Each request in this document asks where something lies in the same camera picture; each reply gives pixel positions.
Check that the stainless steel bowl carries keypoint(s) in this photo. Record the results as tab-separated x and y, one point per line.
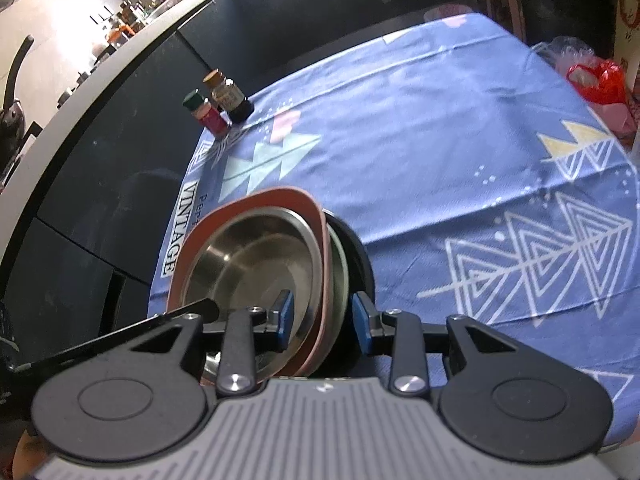
250	265

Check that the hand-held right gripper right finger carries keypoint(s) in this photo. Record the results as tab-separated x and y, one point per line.
361	327

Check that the brown cap spice jar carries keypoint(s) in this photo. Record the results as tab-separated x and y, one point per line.
229	96

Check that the blue patterned tablecloth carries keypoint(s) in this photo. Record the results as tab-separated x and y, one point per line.
450	185

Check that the black round plate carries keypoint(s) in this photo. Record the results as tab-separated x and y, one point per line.
357	260

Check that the pink square plate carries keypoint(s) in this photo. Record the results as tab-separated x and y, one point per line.
320	240

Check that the green cap spice jar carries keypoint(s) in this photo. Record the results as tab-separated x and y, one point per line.
206	112

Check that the black kitchen counter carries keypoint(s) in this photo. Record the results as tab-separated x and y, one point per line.
125	125

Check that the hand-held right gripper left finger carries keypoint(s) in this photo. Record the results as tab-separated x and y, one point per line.
285	316

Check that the clear plastic bag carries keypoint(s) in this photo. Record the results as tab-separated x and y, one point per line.
565	50

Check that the red plastic bag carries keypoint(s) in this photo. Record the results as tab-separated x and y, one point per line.
600	82

